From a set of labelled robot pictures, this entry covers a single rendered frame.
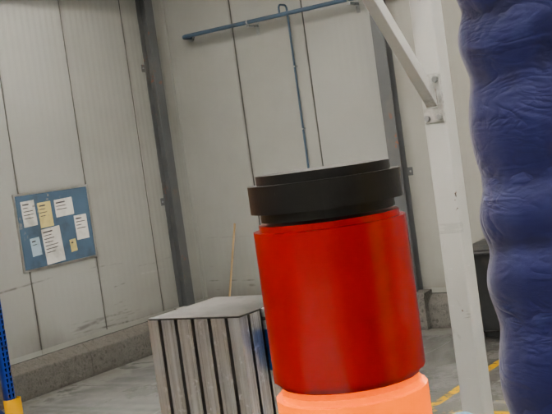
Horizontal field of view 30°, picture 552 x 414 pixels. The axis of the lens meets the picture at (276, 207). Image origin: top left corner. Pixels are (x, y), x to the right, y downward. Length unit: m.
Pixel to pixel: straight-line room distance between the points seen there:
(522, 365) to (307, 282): 1.40
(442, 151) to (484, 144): 3.43
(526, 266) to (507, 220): 0.08
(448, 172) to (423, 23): 0.74
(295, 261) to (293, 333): 0.02
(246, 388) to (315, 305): 1.83
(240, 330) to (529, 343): 0.67
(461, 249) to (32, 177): 7.90
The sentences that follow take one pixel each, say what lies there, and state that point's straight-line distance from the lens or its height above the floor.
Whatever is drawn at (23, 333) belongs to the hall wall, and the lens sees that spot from 12.09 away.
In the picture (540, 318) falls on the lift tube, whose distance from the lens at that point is 1.67.
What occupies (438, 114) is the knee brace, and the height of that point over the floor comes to 2.42.
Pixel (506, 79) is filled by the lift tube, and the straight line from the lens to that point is 1.65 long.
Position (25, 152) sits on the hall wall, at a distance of 12.28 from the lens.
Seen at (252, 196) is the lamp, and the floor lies 2.33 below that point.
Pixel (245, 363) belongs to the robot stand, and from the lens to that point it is 2.12.
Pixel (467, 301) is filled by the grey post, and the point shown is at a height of 1.50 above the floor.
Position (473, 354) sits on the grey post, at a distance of 5.21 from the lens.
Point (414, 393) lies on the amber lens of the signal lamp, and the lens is 0.33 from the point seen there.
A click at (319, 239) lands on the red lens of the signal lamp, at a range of 0.31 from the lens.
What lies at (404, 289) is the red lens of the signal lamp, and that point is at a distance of 0.32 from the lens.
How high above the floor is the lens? 2.35
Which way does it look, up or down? 3 degrees down
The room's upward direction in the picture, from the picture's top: 8 degrees counter-clockwise
